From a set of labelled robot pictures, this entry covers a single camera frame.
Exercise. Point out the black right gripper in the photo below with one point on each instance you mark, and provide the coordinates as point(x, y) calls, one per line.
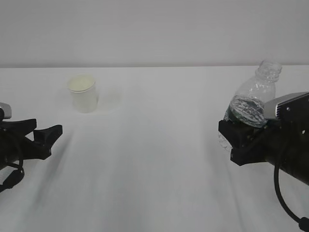
point(255, 145)

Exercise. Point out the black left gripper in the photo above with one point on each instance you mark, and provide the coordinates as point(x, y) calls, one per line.
point(15, 147)

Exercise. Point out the clear water bottle green label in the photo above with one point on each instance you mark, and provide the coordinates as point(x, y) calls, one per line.
point(247, 104)

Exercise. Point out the white paper cup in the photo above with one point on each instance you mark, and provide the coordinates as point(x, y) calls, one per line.
point(83, 91)

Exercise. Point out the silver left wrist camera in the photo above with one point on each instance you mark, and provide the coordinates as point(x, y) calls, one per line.
point(5, 111)

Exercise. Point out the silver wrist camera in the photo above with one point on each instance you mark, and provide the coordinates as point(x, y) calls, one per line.
point(5, 111)
point(290, 107)

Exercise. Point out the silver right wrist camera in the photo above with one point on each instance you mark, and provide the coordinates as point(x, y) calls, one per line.
point(290, 107)

